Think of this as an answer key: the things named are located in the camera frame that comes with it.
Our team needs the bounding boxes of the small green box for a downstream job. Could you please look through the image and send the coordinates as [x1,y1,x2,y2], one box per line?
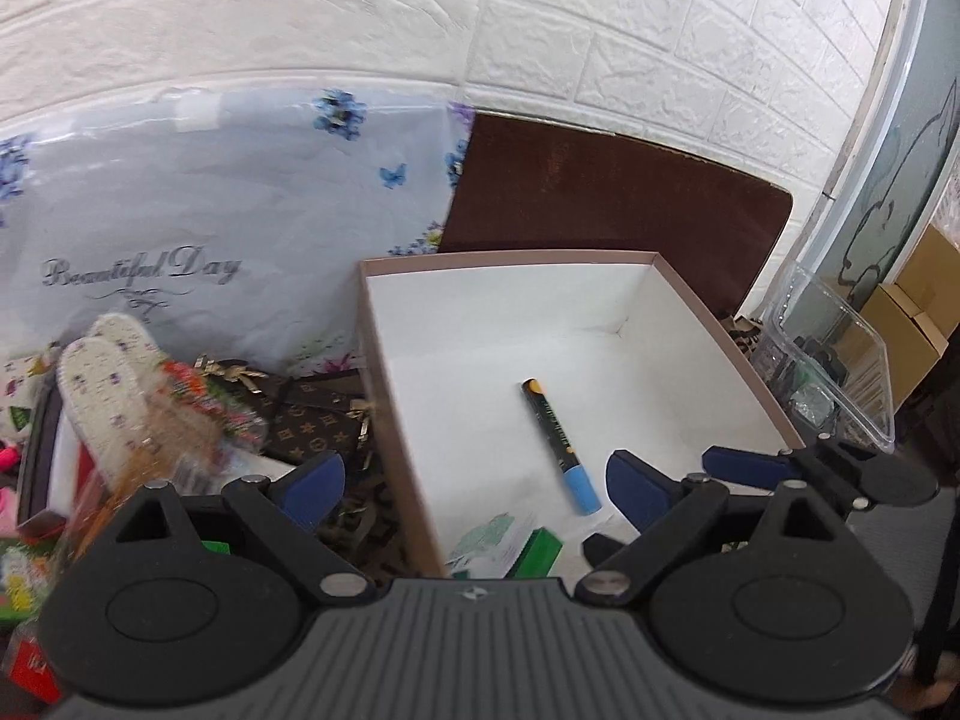
[505,529,564,580]

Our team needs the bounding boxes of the grey door panel with drawing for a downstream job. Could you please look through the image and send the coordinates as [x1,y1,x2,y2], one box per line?
[814,0,960,310]

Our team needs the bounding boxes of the white floral plastic bag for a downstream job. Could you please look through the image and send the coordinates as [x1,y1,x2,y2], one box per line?
[0,85,478,385]

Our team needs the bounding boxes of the clear plastic container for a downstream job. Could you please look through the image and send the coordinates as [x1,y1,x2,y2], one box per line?
[759,261,898,455]

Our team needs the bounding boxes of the dark brown board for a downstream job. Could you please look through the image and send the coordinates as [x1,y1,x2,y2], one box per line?
[437,110,795,320]

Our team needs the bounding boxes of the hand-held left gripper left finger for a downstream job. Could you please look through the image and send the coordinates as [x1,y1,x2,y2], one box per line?
[81,451,377,606]

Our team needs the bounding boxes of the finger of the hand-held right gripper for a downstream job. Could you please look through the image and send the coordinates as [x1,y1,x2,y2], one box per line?
[701,435,941,518]
[583,532,640,566]

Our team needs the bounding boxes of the red packet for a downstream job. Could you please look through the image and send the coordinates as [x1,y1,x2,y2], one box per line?
[3,633,62,701]

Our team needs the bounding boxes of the brown monogram bag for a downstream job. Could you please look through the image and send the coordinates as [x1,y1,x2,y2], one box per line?
[238,360,421,587]

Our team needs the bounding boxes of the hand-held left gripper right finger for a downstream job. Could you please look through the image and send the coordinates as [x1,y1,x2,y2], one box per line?
[576,448,872,606]

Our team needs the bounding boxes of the black furniture leg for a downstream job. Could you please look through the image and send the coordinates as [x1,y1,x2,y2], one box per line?
[916,576,960,688]

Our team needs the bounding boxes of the green and yellow packet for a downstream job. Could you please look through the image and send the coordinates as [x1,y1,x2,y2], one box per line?
[0,538,59,620]

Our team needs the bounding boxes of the small black object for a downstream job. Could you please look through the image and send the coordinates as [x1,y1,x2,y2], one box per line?
[795,336,850,385]

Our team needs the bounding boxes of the white printed packet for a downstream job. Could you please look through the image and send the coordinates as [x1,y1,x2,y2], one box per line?
[0,351,62,437]

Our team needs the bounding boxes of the leopard print cloth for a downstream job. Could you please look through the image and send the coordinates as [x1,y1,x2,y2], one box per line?
[721,315,770,374]

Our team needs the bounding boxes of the black marker with blue cap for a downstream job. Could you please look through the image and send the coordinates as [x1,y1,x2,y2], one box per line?
[520,378,602,518]

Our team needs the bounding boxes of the white patterned slipper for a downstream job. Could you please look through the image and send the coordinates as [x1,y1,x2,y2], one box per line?
[88,313,164,370]
[58,337,164,490]

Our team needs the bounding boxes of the pink object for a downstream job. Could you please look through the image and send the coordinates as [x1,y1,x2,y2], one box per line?
[0,445,20,527]

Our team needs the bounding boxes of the beige cardboard box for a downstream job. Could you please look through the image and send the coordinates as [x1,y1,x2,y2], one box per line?
[356,250,808,580]

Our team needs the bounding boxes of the brown cardboard carton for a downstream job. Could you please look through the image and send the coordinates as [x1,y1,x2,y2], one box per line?
[853,283,943,411]
[895,223,960,362]

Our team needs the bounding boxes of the white and green packet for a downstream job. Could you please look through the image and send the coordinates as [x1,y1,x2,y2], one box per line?
[445,511,542,579]

